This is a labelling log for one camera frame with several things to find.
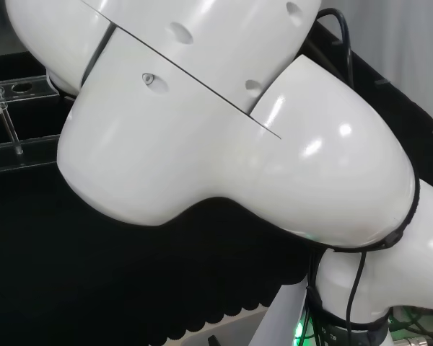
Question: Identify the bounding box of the black cable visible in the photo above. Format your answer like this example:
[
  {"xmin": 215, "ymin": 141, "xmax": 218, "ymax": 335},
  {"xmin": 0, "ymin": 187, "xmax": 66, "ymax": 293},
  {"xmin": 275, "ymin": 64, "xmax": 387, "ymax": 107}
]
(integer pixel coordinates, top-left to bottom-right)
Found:
[
  {"xmin": 344, "ymin": 250, "xmax": 369, "ymax": 342},
  {"xmin": 314, "ymin": 8, "xmax": 355, "ymax": 89}
]

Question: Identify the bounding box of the black bench cloth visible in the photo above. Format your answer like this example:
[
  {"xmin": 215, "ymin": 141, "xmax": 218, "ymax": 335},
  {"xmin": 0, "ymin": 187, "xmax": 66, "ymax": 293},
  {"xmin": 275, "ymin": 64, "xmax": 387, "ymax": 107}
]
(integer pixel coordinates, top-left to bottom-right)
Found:
[{"xmin": 0, "ymin": 17, "xmax": 433, "ymax": 343}]

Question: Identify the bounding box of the pale board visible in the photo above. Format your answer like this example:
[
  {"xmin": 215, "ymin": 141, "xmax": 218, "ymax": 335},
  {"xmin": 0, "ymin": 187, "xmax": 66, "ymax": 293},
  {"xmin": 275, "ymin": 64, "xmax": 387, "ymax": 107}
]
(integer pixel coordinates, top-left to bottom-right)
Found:
[{"xmin": 167, "ymin": 280, "xmax": 307, "ymax": 346}]

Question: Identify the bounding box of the clear funnel stand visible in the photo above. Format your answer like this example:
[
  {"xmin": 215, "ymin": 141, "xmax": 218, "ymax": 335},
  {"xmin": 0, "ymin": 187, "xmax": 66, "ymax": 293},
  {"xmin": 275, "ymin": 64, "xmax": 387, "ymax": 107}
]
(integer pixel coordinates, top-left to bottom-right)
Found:
[{"xmin": 0, "ymin": 57, "xmax": 64, "ymax": 175}]

